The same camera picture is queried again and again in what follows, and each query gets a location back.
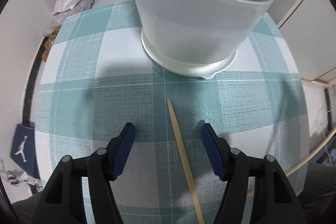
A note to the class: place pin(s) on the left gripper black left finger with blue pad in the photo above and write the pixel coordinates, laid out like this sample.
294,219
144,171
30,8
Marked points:
62,199

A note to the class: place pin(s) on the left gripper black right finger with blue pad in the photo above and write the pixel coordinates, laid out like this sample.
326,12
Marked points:
274,199

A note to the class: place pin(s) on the wooden chopstick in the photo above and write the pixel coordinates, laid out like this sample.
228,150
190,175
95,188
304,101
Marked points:
185,162

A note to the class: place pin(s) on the thin bamboo stick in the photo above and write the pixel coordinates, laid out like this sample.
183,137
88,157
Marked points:
312,154

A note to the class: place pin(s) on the teal white checkered tablecloth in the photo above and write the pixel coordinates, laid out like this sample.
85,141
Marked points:
98,77

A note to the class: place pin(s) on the brown shoes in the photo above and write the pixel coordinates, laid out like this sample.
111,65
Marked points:
49,42

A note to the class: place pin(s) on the grey plastic parcel bags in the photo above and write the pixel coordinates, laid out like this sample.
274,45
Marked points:
64,9

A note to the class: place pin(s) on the white grey utensil holder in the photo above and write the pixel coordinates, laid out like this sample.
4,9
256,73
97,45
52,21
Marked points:
197,38

